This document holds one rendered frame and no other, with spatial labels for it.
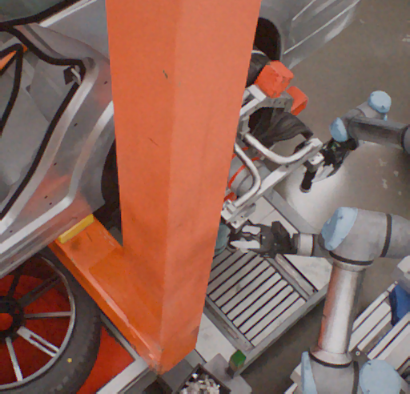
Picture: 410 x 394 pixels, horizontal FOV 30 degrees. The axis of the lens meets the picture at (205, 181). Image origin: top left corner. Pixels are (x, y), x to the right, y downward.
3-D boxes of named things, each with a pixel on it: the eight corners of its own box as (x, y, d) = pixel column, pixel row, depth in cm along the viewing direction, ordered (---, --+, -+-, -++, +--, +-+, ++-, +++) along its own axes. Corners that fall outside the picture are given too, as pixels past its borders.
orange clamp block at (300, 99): (272, 108, 273) (290, 95, 276) (287, 123, 270) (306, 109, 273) (275, 97, 267) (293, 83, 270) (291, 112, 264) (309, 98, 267)
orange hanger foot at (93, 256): (74, 207, 282) (65, 160, 252) (167, 312, 266) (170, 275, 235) (36, 234, 276) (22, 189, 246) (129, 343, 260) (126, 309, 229)
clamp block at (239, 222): (227, 205, 244) (228, 198, 239) (246, 225, 241) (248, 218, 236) (215, 215, 242) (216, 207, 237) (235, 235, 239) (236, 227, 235)
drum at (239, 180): (231, 146, 268) (235, 125, 256) (274, 188, 262) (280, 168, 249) (201, 169, 263) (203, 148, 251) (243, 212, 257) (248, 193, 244)
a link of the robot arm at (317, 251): (347, 231, 247) (341, 241, 255) (312, 227, 247) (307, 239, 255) (347, 253, 244) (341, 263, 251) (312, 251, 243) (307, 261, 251)
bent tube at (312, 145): (276, 108, 253) (281, 90, 244) (318, 147, 247) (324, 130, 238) (236, 138, 247) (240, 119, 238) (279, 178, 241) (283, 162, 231)
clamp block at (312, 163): (302, 146, 256) (305, 138, 251) (322, 165, 253) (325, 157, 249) (291, 154, 254) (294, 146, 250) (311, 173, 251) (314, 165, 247)
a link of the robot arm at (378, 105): (371, 117, 251) (363, 134, 260) (397, 101, 254) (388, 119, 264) (356, 99, 253) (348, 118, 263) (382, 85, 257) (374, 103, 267)
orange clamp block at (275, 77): (263, 82, 249) (278, 60, 244) (280, 98, 246) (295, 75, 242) (251, 84, 243) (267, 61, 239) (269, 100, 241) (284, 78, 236)
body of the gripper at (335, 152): (321, 144, 257) (345, 124, 261) (316, 157, 264) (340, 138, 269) (338, 159, 254) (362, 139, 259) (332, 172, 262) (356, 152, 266)
